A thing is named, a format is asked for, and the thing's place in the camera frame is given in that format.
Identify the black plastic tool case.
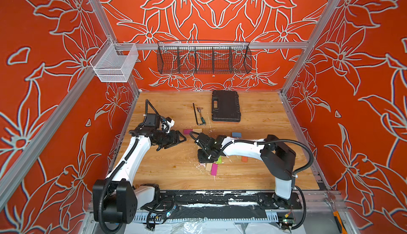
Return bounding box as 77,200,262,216
212,90,241,123

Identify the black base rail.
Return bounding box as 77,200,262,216
159,190,303,210

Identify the magenta block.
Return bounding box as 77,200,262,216
210,164,218,176
183,129,194,135

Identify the orange block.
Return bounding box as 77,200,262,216
241,156,248,163

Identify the green block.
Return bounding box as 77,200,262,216
216,156,222,164

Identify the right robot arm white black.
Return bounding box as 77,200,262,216
189,131,315,209

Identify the orange handled tool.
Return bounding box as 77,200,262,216
333,211,348,234

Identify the green handled ratchet wrench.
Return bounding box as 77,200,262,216
197,107,206,126

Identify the black wire basket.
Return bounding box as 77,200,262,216
156,40,252,75

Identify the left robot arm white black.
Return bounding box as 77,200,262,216
92,100,187,234

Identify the black hex key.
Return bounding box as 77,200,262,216
192,103,206,126

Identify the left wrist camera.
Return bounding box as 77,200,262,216
161,117,175,133

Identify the white wire basket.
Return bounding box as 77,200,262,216
90,38,139,83

